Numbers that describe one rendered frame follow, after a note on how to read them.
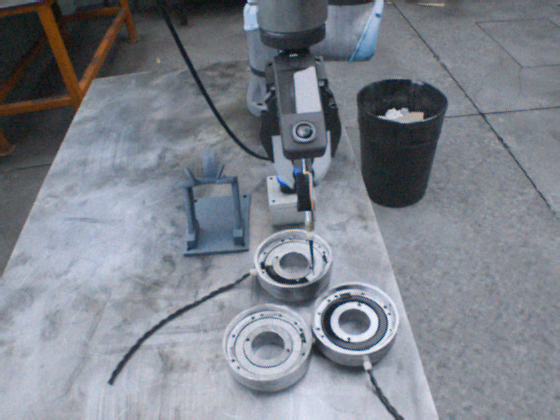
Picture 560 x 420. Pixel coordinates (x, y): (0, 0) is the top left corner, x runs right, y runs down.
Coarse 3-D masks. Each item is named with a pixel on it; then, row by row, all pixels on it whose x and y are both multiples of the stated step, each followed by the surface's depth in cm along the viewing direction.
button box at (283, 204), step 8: (272, 176) 77; (272, 184) 75; (272, 192) 74; (280, 192) 73; (288, 192) 73; (296, 192) 73; (272, 200) 72; (280, 200) 72; (288, 200) 72; (296, 200) 72; (272, 208) 72; (280, 208) 72; (288, 208) 72; (296, 208) 72; (272, 216) 73; (280, 216) 73; (288, 216) 73; (296, 216) 74; (272, 224) 74; (280, 224) 74; (288, 224) 75
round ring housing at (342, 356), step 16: (336, 288) 60; (352, 288) 60; (368, 288) 60; (320, 304) 59; (352, 304) 59; (384, 304) 58; (320, 320) 58; (336, 320) 57; (352, 320) 60; (368, 320) 58; (320, 336) 55; (352, 336) 55; (368, 336) 55; (336, 352) 53; (352, 352) 53; (368, 352) 52; (384, 352) 54
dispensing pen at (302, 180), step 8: (304, 160) 60; (304, 168) 60; (296, 176) 59; (304, 176) 59; (296, 184) 60; (304, 184) 59; (304, 192) 59; (304, 200) 59; (304, 208) 60; (304, 216) 61; (312, 216) 61; (312, 224) 61; (312, 232) 62; (312, 240) 62; (312, 248) 62; (312, 256) 62; (312, 264) 63
